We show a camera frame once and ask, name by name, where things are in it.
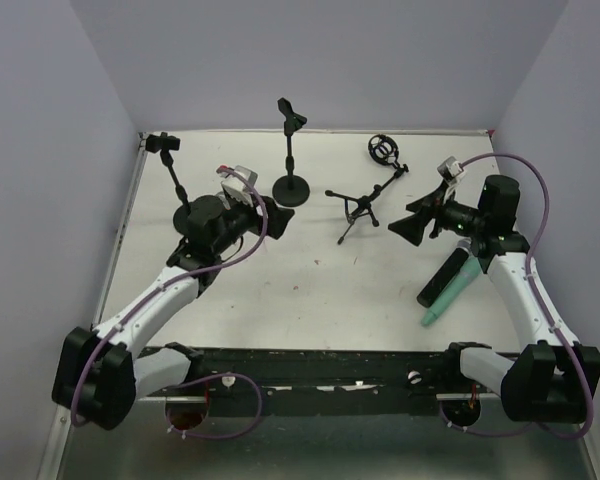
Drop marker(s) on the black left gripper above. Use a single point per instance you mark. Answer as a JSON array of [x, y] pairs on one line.
[[265, 215]]

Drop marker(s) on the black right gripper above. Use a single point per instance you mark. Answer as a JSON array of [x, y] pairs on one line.
[[435, 213]]

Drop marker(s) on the round-base mic stand with clip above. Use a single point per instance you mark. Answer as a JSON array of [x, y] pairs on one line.
[[290, 190]]

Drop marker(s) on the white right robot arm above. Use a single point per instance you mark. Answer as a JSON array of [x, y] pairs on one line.
[[554, 378]]

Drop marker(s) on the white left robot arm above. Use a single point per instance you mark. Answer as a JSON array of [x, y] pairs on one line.
[[101, 372]]

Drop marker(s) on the left round-base mic stand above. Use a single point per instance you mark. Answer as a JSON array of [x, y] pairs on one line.
[[172, 175]]

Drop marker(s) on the mint green microphone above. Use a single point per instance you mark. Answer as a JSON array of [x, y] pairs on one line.
[[468, 273]]

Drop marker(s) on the black glitter microphone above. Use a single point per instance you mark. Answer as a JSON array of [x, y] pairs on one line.
[[445, 274]]

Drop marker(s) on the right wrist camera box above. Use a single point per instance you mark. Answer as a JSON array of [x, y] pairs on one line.
[[451, 171]]

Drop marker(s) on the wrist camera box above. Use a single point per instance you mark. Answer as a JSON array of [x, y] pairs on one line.
[[235, 189], [451, 171]]

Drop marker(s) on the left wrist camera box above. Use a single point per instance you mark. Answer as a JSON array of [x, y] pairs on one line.
[[235, 189]]

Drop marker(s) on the tripod stand with shock mount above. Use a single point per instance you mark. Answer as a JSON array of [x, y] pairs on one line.
[[384, 151]]

